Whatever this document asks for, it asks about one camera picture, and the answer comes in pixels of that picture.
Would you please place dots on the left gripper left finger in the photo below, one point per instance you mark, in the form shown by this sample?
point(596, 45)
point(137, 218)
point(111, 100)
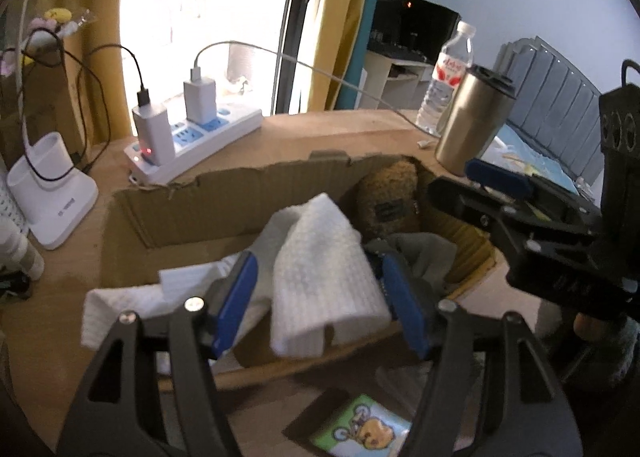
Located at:
point(116, 410)

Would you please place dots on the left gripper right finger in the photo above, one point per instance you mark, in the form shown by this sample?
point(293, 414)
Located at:
point(523, 410)

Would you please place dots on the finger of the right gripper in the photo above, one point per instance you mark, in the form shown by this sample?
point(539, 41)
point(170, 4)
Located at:
point(480, 217)
point(505, 179)

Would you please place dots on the cartoon tissue pack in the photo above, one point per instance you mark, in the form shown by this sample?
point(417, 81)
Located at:
point(362, 428)

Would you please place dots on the cotton swab pack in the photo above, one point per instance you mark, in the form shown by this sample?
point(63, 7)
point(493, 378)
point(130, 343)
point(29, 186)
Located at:
point(405, 384)

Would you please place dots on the steel travel mug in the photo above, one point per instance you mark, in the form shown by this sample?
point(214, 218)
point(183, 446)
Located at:
point(479, 109)

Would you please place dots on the grey bed headboard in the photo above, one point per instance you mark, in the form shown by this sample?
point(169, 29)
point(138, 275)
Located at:
point(556, 111)

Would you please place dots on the white cloth in box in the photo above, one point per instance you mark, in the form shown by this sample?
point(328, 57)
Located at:
point(103, 305)

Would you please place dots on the grey cloth in box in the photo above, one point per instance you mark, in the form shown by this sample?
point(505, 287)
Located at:
point(429, 256)

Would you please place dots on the brown plush toy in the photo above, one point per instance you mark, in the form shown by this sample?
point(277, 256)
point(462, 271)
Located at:
point(386, 201)

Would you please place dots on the clear water bottle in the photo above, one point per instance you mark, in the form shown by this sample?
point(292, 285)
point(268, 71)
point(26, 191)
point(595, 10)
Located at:
point(454, 59)

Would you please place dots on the brown cardboard box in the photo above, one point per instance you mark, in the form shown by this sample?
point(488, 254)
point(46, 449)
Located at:
point(149, 228)

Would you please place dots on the black monitor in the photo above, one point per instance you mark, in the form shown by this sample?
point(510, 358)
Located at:
point(411, 30)

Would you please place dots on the white pill bottle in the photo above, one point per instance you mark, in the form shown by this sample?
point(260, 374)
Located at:
point(17, 252)

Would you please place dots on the white desk lamp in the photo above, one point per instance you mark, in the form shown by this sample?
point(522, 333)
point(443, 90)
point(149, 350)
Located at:
point(53, 194)

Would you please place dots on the white power strip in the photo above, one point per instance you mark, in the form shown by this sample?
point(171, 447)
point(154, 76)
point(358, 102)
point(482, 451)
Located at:
point(193, 144)

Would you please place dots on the yellow curtain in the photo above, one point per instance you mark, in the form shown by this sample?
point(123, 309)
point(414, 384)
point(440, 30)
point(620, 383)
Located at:
point(339, 22)

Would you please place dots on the bag of plush toys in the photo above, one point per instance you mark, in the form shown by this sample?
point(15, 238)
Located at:
point(42, 18)

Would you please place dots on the white charger with black cable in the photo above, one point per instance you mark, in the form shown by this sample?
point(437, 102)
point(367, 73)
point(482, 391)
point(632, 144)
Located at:
point(154, 130)

